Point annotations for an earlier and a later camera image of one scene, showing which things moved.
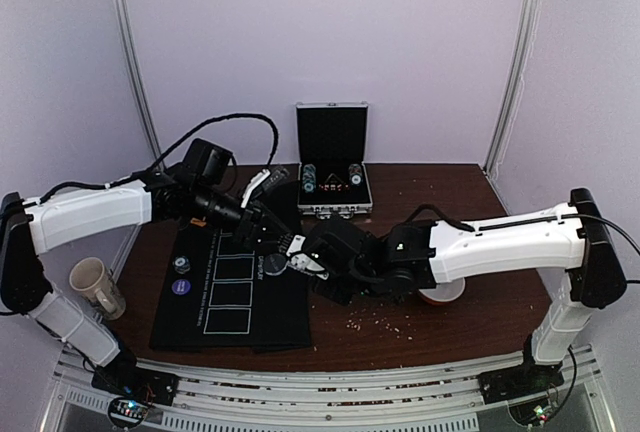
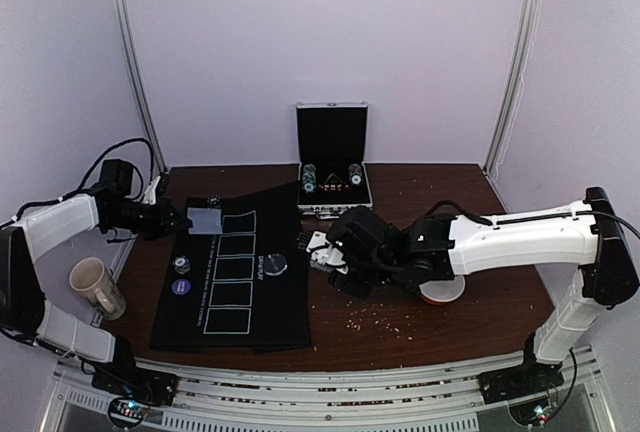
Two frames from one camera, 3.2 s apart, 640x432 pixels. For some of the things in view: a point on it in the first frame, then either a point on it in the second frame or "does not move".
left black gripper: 257,218 → 165,211
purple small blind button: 181,287 does not move
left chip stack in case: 309,181 does not move
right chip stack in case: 355,174 does not move
